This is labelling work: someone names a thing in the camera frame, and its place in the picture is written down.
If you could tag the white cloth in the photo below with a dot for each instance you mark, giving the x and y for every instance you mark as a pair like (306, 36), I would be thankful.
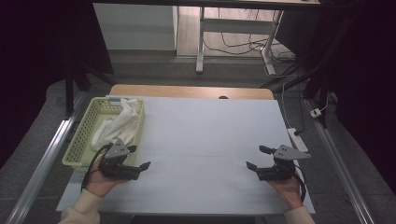
(120, 124)

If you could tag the small white adapter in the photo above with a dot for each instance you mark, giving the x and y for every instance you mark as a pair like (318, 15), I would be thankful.
(315, 113)

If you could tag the person's right hand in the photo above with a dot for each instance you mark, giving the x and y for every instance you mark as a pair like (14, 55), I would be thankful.
(288, 188)

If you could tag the aluminium rail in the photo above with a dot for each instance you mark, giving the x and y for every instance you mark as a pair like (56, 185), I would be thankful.
(339, 168)
(43, 161)

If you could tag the white power strip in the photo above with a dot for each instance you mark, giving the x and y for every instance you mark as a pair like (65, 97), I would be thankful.
(298, 140)

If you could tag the white table cover sheet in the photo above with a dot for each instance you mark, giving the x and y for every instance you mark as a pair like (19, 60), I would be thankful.
(202, 149)

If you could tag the pale green plastic basket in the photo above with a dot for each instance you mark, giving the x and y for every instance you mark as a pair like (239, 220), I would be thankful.
(84, 137)

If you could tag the black metal stand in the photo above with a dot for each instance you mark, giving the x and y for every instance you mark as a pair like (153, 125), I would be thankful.
(69, 90)

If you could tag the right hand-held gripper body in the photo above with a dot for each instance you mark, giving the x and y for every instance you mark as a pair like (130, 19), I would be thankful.
(285, 166)

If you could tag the white desk frame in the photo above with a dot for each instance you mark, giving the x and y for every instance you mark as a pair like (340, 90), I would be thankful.
(236, 25)

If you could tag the white cabinet panel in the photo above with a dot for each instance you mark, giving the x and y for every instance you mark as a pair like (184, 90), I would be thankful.
(134, 26)

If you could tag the person's left hand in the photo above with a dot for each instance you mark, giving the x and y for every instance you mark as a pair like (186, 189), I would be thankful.
(99, 182)

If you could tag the black plug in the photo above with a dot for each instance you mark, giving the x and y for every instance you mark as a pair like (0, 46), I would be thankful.
(298, 132)

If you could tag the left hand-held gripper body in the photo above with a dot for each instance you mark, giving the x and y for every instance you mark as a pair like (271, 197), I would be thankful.
(116, 152)

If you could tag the wooden table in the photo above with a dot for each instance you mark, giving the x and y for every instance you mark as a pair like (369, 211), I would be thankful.
(186, 91)

